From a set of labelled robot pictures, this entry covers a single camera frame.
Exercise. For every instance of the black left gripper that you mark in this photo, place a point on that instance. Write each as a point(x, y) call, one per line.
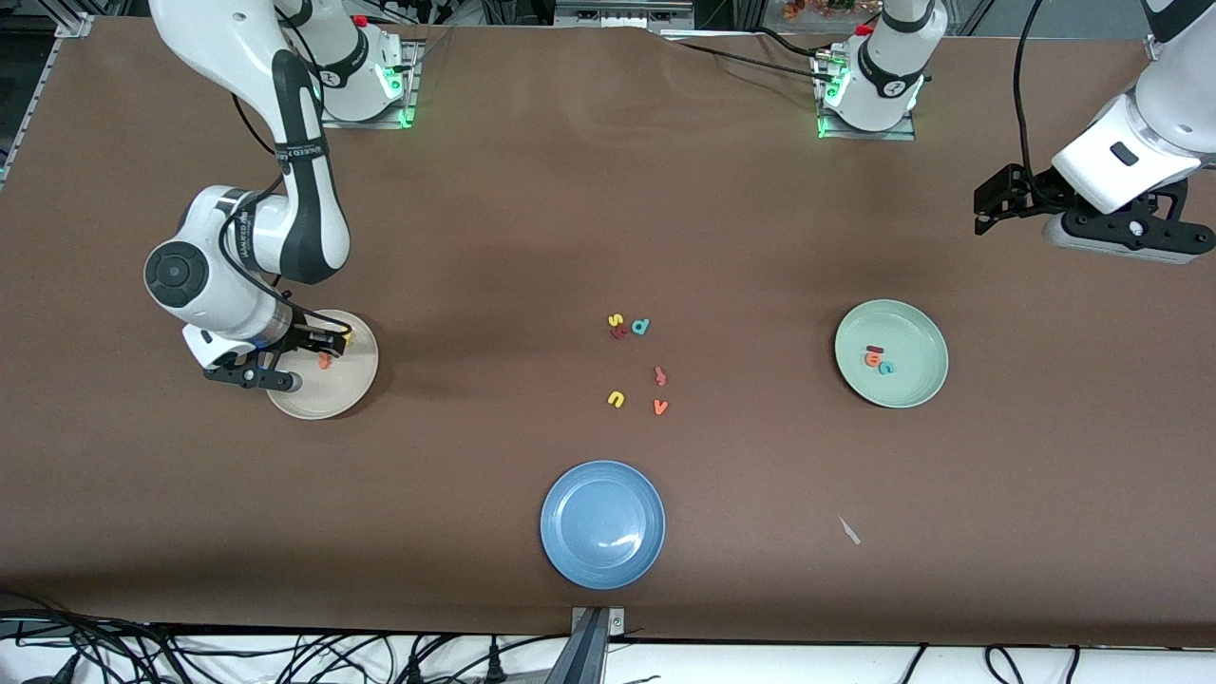
point(1030, 189)

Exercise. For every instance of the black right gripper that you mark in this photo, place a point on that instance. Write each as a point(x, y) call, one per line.
point(306, 336)

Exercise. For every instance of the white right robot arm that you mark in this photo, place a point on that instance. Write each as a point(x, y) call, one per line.
point(218, 285)

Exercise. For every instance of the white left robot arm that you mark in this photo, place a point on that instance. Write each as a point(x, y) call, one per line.
point(888, 66)

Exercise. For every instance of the beige brown plate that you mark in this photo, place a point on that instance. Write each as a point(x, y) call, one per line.
point(332, 394)

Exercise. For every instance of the green plate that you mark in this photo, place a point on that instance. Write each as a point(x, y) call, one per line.
point(902, 328)

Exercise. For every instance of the aluminium table profile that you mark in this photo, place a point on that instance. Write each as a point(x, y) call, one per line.
point(1152, 46)
point(76, 26)

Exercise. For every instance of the orange flowers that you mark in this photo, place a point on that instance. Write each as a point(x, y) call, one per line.
point(826, 8)

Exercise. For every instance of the blue plate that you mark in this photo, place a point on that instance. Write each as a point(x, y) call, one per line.
point(602, 524)

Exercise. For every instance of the white paper scrap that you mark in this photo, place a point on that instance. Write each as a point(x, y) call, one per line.
point(848, 530)

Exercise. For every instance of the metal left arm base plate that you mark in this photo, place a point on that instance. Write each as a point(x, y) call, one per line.
point(855, 135)

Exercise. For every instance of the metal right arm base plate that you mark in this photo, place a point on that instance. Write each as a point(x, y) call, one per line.
point(411, 104)

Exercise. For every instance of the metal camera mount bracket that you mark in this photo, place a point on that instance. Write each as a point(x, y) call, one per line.
point(591, 655)

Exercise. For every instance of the aluminium frame equipment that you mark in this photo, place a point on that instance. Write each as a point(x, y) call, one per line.
point(622, 14)

